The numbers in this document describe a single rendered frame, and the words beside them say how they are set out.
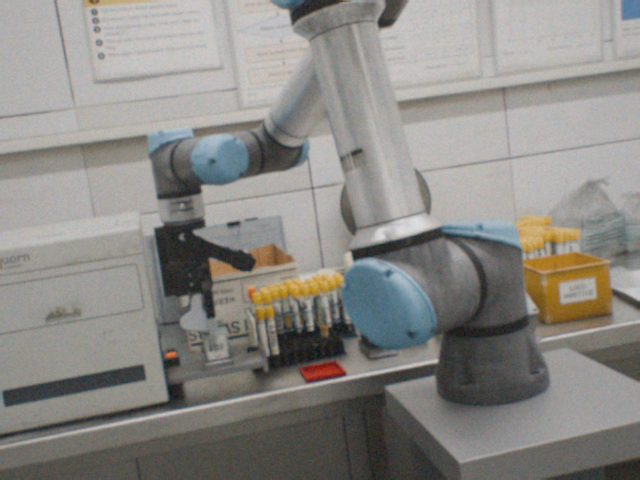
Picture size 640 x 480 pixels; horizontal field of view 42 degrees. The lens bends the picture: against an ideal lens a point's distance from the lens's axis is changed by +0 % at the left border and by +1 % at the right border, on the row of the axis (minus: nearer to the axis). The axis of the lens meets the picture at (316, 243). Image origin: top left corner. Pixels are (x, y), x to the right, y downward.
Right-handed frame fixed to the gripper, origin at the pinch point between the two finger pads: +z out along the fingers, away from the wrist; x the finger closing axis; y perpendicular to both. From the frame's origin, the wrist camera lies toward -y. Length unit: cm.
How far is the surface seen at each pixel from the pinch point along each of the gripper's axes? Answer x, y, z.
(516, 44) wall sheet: -59, -88, -45
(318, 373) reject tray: 4.0, -16.2, 8.8
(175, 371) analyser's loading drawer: -0.3, 7.4, 5.0
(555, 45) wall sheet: -59, -98, -43
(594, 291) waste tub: 2, -69, 4
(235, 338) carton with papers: -25.1, -5.2, 7.7
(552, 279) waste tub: 1, -62, 1
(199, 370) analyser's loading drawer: 1.8, 3.5, 5.0
